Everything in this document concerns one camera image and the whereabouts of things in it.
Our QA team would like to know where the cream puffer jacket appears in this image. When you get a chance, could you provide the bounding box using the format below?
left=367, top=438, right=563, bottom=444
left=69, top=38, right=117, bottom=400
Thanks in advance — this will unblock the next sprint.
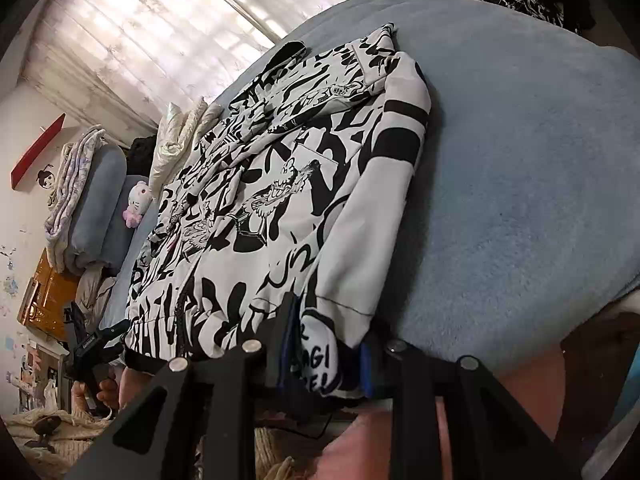
left=147, top=96, right=223, bottom=196

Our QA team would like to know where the pink and white cat plush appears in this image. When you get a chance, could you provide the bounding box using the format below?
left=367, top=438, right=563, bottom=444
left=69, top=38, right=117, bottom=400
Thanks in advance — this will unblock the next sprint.
left=122, top=180, right=152, bottom=230

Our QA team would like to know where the person's pink clothing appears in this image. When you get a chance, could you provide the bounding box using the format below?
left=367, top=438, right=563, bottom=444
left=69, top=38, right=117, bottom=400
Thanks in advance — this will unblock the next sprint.
left=120, top=350, right=563, bottom=480

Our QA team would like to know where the person's left hand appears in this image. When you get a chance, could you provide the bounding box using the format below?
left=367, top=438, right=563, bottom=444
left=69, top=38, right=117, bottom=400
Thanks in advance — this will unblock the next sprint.
left=70, top=377, right=122, bottom=413

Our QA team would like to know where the black and white printed jacket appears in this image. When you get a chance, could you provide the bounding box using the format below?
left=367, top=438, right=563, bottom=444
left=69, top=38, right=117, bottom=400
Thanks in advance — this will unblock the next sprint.
left=120, top=22, right=433, bottom=401

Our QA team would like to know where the folded floral blanket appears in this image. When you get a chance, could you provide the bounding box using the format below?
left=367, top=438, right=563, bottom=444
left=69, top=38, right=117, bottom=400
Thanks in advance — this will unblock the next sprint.
left=44, top=126, right=108, bottom=273

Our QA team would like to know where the red wall shelf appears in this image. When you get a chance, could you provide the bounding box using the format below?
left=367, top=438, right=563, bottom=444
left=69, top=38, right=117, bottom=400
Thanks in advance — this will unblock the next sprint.
left=11, top=112, right=67, bottom=188

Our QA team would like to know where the white sheer curtain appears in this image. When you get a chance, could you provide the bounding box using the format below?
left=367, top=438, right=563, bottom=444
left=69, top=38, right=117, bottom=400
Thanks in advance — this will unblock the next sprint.
left=20, top=0, right=401, bottom=136

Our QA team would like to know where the brown wooden nightstand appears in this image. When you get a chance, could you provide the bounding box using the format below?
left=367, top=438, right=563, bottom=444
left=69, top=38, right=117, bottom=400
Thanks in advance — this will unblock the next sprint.
left=17, top=250, right=81, bottom=333

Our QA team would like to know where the cream knitted cloth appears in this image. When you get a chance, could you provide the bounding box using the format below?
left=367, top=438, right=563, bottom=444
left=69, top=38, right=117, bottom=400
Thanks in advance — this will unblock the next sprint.
left=0, top=407, right=118, bottom=480

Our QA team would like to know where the black clothing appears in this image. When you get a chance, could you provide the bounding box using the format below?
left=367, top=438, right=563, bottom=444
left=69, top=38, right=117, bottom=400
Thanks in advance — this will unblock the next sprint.
left=126, top=135, right=158, bottom=181

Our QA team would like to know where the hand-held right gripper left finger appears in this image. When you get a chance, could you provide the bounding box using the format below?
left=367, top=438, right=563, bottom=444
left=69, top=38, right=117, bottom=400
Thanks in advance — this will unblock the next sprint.
left=62, top=290, right=306, bottom=480

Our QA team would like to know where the folded blue quilt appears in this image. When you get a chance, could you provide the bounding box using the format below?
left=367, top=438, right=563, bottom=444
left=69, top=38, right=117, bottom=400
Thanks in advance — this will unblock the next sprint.
left=67, top=142, right=133, bottom=276

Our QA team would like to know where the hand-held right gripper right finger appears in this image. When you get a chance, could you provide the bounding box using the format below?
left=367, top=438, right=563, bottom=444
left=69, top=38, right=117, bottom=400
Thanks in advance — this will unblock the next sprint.
left=357, top=337, right=583, bottom=480

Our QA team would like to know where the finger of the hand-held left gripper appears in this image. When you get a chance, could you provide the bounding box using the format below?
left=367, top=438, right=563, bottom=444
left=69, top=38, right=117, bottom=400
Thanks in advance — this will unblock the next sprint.
left=97, top=319, right=132, bottom=348

